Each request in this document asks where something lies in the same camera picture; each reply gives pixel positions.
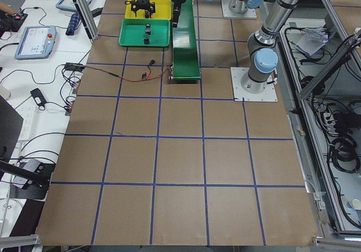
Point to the green push button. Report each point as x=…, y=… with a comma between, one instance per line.
x=148, y=29

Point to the green push button separate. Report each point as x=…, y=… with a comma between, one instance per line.
x=146, y=39

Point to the yellow plastic tray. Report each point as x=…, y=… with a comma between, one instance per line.
x=163, y=11

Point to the green plastic tray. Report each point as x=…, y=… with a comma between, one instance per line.
x=132, y=33

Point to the green conveyor belt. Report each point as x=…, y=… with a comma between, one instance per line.
x=185, y=65

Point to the blue plaid folded umbrella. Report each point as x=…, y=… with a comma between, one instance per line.
x=73, y=24

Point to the lower teach pendant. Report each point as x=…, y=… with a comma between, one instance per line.
x=36, y=42

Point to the black power adapter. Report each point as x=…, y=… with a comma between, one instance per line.
x=39, y=98

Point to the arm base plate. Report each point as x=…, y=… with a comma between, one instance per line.
x=245, y=89
x=237, y=9

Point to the aluminium frame post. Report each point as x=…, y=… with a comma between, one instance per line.
x=87, y=19

